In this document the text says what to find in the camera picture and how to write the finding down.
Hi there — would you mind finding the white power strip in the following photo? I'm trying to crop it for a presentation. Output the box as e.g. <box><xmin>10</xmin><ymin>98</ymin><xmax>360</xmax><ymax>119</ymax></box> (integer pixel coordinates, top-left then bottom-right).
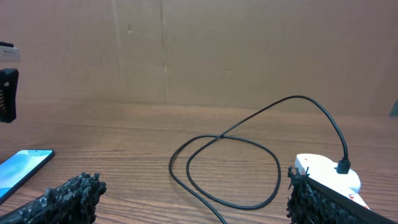
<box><xmin>294</xmin><ymin>152</ymin><xmax>371</xmax><ymax>210</ymax></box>

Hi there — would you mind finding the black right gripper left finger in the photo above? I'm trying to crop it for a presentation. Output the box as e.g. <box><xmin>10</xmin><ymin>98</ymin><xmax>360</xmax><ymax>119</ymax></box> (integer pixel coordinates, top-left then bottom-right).
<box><xmin>1</xmin><ymin>172</ymin><xmax>106</xmax><ymax>224</ymax></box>

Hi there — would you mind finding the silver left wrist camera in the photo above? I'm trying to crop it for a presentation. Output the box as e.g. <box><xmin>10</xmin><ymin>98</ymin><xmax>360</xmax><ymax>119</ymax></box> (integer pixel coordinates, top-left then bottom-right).
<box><xmin>0</xmin><ymin>40</ymin><xmax>20</xmax><ymax>62</ymax></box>

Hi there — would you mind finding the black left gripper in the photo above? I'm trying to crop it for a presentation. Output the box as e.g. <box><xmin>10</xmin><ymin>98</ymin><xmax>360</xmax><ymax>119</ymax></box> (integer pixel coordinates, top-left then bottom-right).
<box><xmin>1</xmin><ymin>68</ymin><xmax>19</xmax><ymax>123</ymax></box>

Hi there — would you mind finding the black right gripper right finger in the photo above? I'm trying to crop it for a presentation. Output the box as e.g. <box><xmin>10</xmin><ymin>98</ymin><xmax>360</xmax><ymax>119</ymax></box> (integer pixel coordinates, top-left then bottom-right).
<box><xmin>287</xmin><ymin>167</ymin><xmax>397</xmax><ymax>224</ymax></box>

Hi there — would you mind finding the white plug adapter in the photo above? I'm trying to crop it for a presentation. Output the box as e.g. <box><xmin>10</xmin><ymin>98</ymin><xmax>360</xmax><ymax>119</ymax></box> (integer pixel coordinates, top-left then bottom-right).
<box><xmin>295</xmin><ymin>152</ymin><xmax>362</xmax><ymax>193</ymax></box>

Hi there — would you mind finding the blue screen smartphone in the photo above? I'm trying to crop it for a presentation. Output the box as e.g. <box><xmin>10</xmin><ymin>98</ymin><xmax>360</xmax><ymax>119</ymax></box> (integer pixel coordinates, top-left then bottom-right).
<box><xmin>1</xmin><ymin>149</ymin><xmax>55</xmax><ymax>203</ymax></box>

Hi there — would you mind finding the black charging cable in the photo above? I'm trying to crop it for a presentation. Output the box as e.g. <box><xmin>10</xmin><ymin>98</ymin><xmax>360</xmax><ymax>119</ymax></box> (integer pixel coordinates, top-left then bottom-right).
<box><xmin>168</xmin><ymin>95</ymin><xmax>352</xmax><ymax>224</ymax></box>

